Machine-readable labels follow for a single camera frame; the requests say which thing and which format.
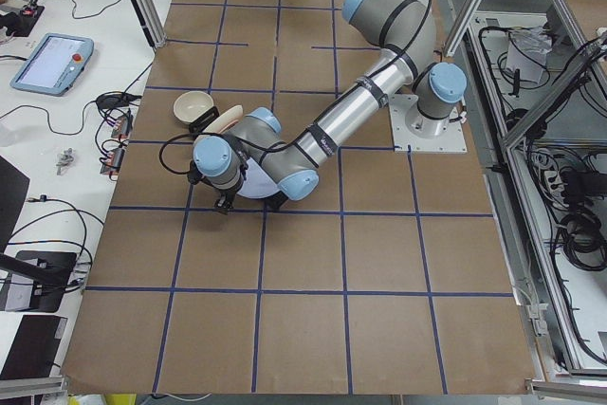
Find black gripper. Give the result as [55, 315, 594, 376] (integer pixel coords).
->
[213, 191, 236, 213]

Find blue plate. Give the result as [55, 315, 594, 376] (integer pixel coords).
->
[237, 157, 279, 199]

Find cream plate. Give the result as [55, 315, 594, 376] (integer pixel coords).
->
[205, 105, 243, 134]

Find black dish rack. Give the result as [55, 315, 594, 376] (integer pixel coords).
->
[187, 107, 287, 211]

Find cream bowl in rack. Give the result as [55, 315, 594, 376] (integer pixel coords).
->
[173, 90, 214, 124]

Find black mouse-like device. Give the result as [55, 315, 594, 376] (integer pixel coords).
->
[95, 92, 141, 110]

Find metal screws pile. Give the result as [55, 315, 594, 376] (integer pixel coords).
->
[55, 148, 75, 175]

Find brown paper table mat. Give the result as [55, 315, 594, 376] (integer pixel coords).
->
[63, 0, 536, 395]

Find black monitor stand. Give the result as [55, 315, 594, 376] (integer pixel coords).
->
[1, 159, 77, 313]

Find near teach pendant tablet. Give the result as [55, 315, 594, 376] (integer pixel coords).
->
[10, 33, 95, 96]

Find black electronics box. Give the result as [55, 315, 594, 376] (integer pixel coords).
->
[1, 5, 45, 37]

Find white paper cup bag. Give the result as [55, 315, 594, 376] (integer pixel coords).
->
[506, 27, 552, 83]

